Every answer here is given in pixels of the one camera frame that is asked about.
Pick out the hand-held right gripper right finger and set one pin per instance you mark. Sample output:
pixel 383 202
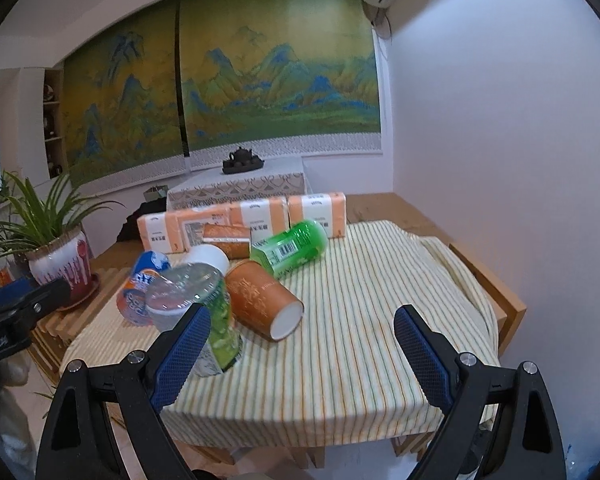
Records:
pixel 425 355

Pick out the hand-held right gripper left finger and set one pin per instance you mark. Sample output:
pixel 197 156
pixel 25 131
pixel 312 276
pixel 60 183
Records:
pixel 180 355

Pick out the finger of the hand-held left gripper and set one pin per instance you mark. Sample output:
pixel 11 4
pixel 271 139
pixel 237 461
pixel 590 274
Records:
pixel 35 305

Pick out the large orange paper cup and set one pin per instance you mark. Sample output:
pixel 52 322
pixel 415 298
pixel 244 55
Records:
pixel 260 300

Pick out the green cup with clear lid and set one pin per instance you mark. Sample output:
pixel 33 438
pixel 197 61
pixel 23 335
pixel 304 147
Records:
pixel 185 287

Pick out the blue and orange cup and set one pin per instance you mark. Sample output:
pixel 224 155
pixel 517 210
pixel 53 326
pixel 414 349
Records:
pixel 139 280

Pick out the small orange paper cup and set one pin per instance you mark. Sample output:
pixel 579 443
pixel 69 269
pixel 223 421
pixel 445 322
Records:
pixel 227 241

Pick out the blue box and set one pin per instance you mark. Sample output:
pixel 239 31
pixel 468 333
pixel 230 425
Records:
pixel 11 288

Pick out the potted green plant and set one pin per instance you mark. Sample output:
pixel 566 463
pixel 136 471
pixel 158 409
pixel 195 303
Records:
pixel 60 260

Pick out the wooden slatted tray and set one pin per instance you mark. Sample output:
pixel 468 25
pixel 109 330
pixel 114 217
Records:
pixel 87 315

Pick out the red plant saucer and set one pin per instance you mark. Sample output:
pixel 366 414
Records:
pixel 91 287

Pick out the white cloth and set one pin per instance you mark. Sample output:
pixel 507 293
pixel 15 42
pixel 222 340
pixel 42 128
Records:
pixel 2 410

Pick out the striped yellow tablecloth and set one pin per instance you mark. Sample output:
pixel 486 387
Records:
pixel 360 320

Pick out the orange tissue pack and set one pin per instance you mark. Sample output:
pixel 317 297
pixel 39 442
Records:
pixel 317 210
pixel 200 220
pixel 260 215
pixel 157 235

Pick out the dark bag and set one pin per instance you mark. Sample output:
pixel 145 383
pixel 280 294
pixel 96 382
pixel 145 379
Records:
pixel 140 222

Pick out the green bottle lying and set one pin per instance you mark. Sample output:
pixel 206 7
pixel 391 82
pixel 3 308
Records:
pixel 290 247

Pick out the wooden table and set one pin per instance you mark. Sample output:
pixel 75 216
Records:
pixel 380 207

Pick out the small grey box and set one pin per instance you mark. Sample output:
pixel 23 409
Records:
pixel 156 193

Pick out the side table with patterned cloth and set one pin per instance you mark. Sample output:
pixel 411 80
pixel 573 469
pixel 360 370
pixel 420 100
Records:
pixel 240 187

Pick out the dark tea tray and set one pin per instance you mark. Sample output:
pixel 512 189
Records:
pixel 245 166

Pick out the dark teapot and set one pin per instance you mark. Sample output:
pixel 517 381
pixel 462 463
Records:
pixel 241 154

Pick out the narrow landscape painting scroll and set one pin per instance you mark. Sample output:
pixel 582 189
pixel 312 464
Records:
pixel 120 105

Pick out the wide landscape painting scroll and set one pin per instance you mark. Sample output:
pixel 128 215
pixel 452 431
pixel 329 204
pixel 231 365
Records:
pixel 280 70

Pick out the air conditioner pipe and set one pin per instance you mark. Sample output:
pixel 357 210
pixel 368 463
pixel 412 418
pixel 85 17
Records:
pixel 380 17

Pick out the wall shelf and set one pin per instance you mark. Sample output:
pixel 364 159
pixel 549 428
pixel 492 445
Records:
pixel 54 120

